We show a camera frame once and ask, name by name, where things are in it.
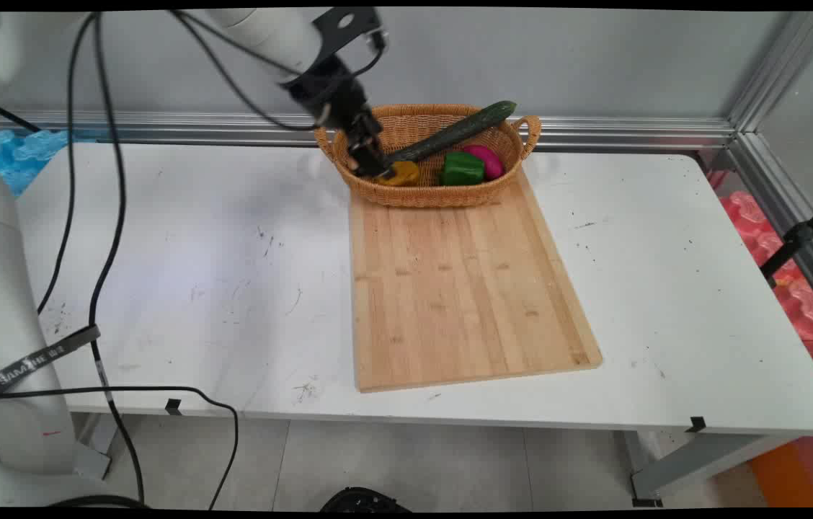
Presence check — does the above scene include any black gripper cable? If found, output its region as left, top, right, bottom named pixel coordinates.
left=167, top=10, right=387, bottom=132

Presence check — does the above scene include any yellow toy vegetable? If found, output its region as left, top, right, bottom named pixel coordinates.
left=379, top=160, right=422, bottom=188

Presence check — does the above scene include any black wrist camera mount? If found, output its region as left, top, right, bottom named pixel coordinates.
left=312, top=7, right=389, bottom=56

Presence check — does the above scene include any wooden cutting board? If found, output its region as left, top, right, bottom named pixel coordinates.
left=349, top=169, right=603, bottom=394

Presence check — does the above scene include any black tripod stand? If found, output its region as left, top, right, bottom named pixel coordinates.
left=760, top=186, right=813, bottom=289

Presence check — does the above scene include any woven wicker basket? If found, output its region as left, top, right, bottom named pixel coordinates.
left=314, top=103, right=542, bottom=210

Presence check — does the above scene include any short aluminium frame rail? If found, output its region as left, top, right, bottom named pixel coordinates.
left=727, top=133, right=813, bottom=334

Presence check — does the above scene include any thin black cable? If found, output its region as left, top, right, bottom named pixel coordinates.
left=37, top=14, right=101, bottom=316

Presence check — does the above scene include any black tape strip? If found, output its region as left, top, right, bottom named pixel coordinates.
left=0, top=105, right=42, bottom=135

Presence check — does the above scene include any black printed strap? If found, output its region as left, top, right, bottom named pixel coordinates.
left=0, top=324, right=102, bottom=404

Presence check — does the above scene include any red foam mat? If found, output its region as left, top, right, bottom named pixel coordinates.
left=709, top=169, right=813, bottom=404

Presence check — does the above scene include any black round floor object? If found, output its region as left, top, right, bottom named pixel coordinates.
left=320, top=487, right=413, bottom=513

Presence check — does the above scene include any magenta toy eggplant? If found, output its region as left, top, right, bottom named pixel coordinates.
left=463, top=144, right=505, bottom=181

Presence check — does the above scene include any thick black cable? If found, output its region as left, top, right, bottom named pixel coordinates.
left=86, top=11, right=148, bottom=505

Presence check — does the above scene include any long aluminium frame rail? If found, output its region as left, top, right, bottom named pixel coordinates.
left=0, top=110, right=739, bottom=152

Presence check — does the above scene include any grey table leg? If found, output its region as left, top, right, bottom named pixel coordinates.
left=623, top=431, right=804, bottom=507

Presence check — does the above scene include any black looping floor cable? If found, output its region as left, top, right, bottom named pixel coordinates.
left=0, top=386, right=240, bottom=511

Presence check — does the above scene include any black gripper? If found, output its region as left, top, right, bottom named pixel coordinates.
left=280, top=56, right=397, bottom=180

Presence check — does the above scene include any green bell pepper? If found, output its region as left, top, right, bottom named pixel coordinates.
left=440, top=151, right=486, bottom=187

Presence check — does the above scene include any green cucumber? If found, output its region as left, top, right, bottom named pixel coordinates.
left=385, top=101, right=517, bottom=165

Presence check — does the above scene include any orange box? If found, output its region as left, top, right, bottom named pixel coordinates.
left=749, top=438, right=813, bottom=509

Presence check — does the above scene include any aluminium frame post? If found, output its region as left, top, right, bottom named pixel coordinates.
left=727, top=11, right=813, bottom=134

